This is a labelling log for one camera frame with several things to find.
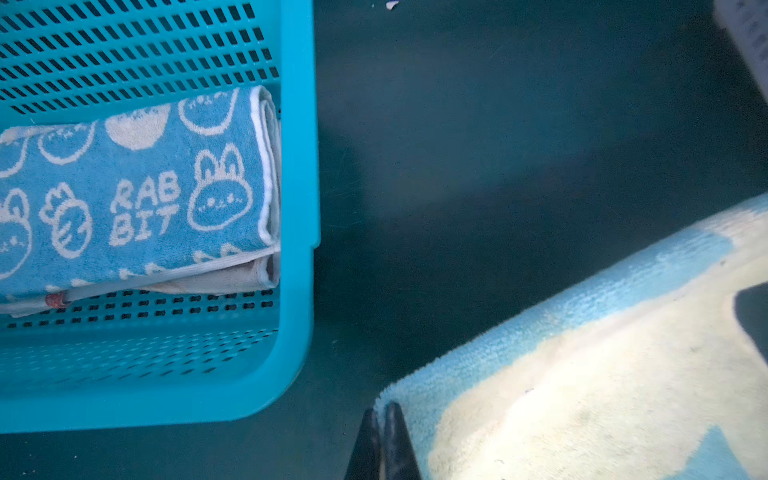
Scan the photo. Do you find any white plastic basket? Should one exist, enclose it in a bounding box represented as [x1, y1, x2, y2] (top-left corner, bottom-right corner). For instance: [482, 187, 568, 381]
[713, 0, 768, 100]

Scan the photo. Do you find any cream RABBIT lettered towel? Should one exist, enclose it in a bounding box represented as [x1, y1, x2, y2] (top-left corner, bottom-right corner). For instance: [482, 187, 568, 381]
[1, 253, 280, 317]

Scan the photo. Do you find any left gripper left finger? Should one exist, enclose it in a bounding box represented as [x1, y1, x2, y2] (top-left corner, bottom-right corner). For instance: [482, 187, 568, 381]
[344, 408, 381, 480]

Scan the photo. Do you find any blue bunny pattern towel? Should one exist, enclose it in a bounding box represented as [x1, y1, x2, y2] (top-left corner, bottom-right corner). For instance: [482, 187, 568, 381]
[1, 86, 281, 306]

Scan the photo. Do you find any yellow-green towel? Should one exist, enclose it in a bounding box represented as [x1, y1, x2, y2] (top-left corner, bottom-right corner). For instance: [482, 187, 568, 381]
[374, 195, 767, 479]

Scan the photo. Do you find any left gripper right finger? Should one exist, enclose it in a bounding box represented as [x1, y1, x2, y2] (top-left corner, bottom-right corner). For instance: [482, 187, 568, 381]
[383, 402, 422, 480]

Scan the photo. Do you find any teal plastic basket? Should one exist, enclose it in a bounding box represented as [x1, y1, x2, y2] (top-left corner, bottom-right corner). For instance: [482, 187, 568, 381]
[1, 1, 320, 434]

